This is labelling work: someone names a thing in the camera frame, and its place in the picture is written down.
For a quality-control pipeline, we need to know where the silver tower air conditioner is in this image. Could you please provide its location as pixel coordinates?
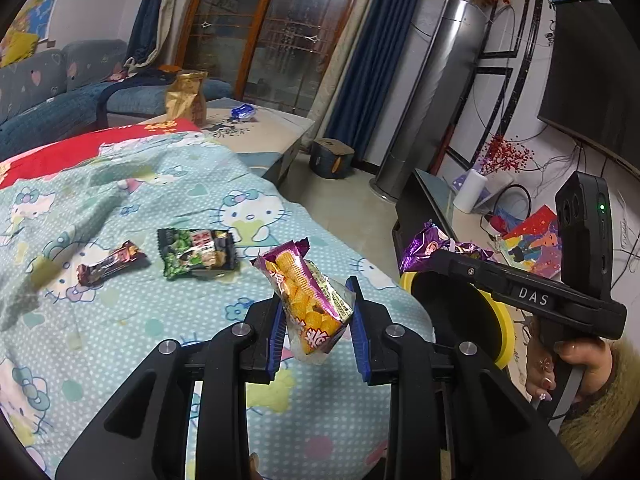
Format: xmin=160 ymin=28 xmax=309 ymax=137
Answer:
xmin=370 ymin=0 xmax=489 ymax=204

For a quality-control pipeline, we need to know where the red cloth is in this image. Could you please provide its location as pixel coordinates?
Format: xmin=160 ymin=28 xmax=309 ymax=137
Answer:
xmin=0 ymin=119 xmax=204 ymax=191

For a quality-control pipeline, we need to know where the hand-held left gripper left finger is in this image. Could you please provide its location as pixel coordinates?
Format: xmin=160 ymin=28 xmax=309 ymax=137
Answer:
xmin=55 ymin=296 xmax=289 ymax=480

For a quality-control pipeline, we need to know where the cartoon cat printed blanket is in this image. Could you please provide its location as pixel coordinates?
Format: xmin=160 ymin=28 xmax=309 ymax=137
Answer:
xmin=0 ymin=130 xmax=437 ymax=480

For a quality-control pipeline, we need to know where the blue and beige curtain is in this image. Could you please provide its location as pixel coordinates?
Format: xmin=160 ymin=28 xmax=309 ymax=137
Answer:
xmin=127 ymin=0 xmax=189 ymax=69

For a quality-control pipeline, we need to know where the yellow chips snack packet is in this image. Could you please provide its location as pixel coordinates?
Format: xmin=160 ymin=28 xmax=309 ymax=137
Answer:
xmin=255 ymin=240 xmax=356 ymax=367

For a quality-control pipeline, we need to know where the person's right hand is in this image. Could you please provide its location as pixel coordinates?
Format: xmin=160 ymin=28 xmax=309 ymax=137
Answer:
xmin=525 ymin=338 xmax=616 ymax=411

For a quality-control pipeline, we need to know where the brown chocolate bar wrapper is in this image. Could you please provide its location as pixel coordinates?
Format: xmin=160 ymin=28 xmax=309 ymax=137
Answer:
xmin=76 ymin=240 xmax=151 ymax=289

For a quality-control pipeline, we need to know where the red berry branch decoration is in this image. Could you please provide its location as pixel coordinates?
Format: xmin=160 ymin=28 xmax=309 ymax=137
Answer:
xmin=480 ymin=135 xmax=539 ymax=177

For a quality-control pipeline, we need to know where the black flat television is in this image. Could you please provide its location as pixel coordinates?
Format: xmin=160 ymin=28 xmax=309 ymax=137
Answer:
xmin=537 ymin=0 xmax=640 ymax=177

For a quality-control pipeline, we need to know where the grey coffee table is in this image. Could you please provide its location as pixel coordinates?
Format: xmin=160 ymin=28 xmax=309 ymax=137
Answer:
xmin=142 ymin=97 xmax=316 ymax=192

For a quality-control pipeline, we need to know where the person's right forearm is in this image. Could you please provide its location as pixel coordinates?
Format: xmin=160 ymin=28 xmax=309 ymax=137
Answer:
xmin=555 ymin=345 xmax=640 ymax=477

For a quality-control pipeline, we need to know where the wooden framed glass door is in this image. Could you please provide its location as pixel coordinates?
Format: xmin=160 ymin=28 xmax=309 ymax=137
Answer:
xmin=172 ymin=0 xmax=374 ymax=112

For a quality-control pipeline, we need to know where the country wall map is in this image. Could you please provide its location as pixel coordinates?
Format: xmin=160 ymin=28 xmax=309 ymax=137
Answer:
xmin=10 ymin=0 xmax=61 ymax=47

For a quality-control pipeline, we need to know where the green and black snack packet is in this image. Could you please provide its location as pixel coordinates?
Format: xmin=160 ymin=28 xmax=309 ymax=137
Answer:
xmin=156 ymin=227 xmax=237 ymax=281

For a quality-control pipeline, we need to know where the dark glass TV stand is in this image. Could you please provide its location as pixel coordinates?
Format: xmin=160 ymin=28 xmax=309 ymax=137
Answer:
xmin=392 ymin=167 xmax=502 ymax=262

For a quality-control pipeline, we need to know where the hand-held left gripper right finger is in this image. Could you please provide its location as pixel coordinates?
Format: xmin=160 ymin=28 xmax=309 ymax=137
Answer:
xmin=345 ymin=275 xmax=584 ymax=480

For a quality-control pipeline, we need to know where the blue fabric sofa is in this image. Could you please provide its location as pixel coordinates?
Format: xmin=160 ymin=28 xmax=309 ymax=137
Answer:
xmin=0 ymin=39 xmax=236 ymax=159

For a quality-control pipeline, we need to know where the gold snack bag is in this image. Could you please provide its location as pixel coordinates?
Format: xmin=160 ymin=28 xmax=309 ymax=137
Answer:
xmin=166 ymin=70 xmax=209 ymax=126

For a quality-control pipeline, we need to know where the dark low stool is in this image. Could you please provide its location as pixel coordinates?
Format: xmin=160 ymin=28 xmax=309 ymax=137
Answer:
xmin=309 ymin=137 xmax=355 ymax=180

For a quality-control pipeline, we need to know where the yellow-rimmed black trash bin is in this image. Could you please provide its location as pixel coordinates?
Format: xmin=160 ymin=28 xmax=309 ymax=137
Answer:
xmin=399 ymin=270 xmax=514 ymax=369

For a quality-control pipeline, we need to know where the colourful picture book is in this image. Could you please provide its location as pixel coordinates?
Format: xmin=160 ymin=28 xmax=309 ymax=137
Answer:
xmin=499 ymin=205 xmax=562 ymax=279

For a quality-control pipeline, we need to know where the white paper roll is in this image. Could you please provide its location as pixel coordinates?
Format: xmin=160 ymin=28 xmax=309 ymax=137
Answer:
xmin=452 ymin=169 xmax=489 ymax=214

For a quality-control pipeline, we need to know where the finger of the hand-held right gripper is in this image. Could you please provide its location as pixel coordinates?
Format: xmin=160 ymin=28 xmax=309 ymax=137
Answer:
xmin=430 ymin=249 xmax=512 ymax=307

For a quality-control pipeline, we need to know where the black cable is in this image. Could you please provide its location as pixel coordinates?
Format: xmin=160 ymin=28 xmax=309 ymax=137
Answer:
xmin=492 ymin=185 xmax=533 ymax=233

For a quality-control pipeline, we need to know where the purple candy wrapper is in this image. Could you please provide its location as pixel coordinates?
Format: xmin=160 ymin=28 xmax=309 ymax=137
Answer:
xmin=400 ymin=220 xmax=499 ymax=277

